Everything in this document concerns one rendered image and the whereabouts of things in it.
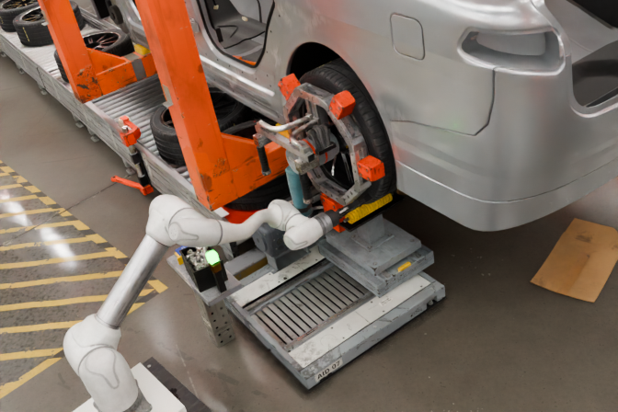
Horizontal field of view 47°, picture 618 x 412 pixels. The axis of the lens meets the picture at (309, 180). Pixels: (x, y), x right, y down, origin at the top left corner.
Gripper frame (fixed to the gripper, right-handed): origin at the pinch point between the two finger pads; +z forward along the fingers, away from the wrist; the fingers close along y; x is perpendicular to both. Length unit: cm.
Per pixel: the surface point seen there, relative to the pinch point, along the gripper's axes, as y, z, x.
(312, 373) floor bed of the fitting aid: -27, -53, -52
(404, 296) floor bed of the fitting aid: -32, 7, -47
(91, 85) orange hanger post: -182, -37, 181
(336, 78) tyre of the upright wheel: 28, 5, 48
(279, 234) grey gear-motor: -50, -24, 11
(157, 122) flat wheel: -140, -22, 122
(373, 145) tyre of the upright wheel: 26.8, 3.5, 15.0
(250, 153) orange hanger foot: -41, -18, 52
